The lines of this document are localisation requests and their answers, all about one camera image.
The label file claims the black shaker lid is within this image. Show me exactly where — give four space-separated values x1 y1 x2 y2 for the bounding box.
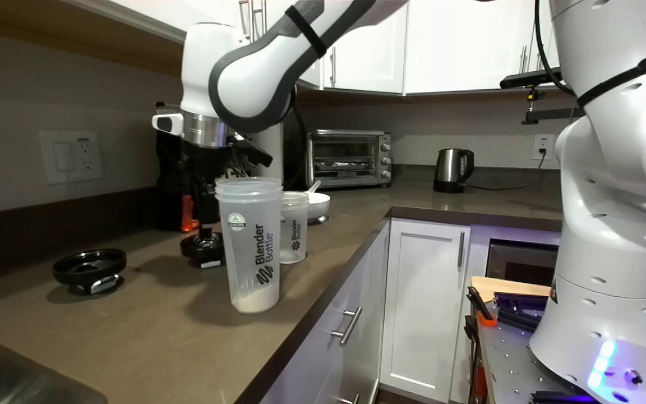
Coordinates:
179 228 224 267

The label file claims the silver toaster oven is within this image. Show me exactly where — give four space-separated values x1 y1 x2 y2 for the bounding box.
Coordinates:
308 128 393 188

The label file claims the steel electric kettle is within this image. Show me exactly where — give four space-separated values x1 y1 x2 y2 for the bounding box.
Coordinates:
433 148 475 194

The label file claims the tall clear shaker cup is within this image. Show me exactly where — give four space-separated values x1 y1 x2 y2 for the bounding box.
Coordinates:
215 177 282 315

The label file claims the wall outlet plate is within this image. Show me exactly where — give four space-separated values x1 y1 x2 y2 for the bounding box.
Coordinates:
38 131 104 183

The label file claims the white bowl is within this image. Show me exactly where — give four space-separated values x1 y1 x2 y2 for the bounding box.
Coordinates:
308 194 329 223

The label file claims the short clear shaker cup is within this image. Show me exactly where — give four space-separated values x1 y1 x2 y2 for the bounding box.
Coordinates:
280 190 310 265

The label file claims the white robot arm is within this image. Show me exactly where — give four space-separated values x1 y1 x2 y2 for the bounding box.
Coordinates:
152 0 646 404

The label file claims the black whey protein bag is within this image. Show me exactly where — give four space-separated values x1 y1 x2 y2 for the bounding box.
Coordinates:
154 133 196 231

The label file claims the steel kitchen sink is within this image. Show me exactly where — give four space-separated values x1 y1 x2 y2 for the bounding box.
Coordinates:
0 345 108 404

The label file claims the black lid by sink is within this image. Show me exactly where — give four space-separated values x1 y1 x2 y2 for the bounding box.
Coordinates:
51 250 128 297

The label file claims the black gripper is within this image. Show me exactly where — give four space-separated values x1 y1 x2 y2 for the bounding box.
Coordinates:
182 141 274 227

